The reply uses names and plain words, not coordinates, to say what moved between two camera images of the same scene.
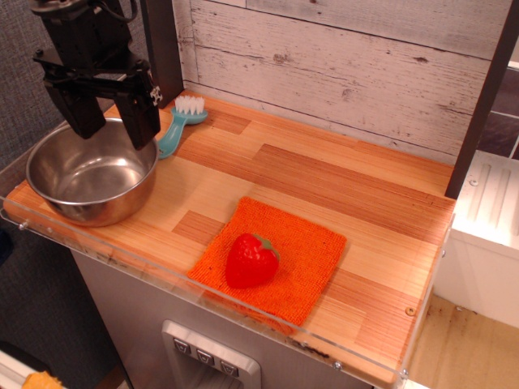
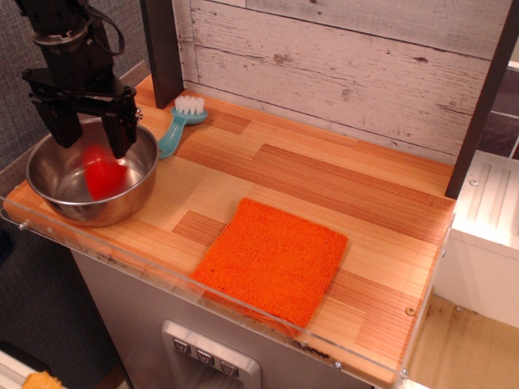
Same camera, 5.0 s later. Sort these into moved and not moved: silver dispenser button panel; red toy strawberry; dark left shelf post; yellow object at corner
Moved: red toy strawberry
Not moved: dark left shelf post; silver dispenser button panel; yellow object at corner
